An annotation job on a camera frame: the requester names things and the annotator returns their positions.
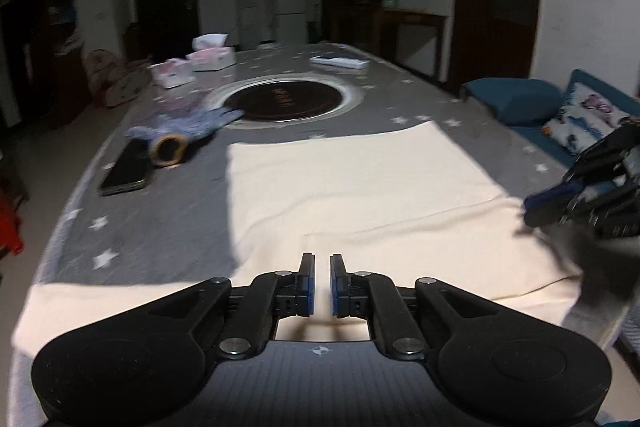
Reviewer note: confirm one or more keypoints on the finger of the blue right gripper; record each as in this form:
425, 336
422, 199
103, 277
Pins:
559, 195
538, 213

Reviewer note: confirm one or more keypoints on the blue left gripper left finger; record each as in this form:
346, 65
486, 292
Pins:
295, 291

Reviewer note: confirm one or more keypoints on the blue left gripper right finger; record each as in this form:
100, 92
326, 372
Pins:
349, 291

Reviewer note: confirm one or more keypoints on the cream sweatshirt garment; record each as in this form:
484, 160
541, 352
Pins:
404, 203

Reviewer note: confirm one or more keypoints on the butterfly print pillow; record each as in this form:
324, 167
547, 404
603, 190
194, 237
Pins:
585, 118

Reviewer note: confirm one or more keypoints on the blue covered sofa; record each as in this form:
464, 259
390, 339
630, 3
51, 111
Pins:
608, 306

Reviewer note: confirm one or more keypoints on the round black induction cooktop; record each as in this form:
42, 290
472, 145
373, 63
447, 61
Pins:
283, 100

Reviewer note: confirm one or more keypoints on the black smartphone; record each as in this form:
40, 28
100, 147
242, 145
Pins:
131, 171

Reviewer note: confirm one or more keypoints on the dark wooden side table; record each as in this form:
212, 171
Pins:
412, 40

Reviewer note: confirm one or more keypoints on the small pink tissue pack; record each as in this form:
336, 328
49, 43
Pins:
172, 74

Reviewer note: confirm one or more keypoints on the pink tissue box large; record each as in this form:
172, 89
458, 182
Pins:
210, 53

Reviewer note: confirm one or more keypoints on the water dispenser with blue bottle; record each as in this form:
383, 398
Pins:
247, 22

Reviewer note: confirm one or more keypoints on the red plastic stool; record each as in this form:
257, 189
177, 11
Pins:
10, 238

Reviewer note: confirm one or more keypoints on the floor fan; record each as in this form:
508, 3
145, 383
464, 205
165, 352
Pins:
112, 80

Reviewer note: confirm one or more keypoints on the white refrigerator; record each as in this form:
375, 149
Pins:
290, 23

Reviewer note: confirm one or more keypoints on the dark entrance door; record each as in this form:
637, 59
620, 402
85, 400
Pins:
167, 27

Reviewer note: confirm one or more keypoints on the dark wooden display cabinet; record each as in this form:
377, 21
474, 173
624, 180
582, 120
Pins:
43, 84

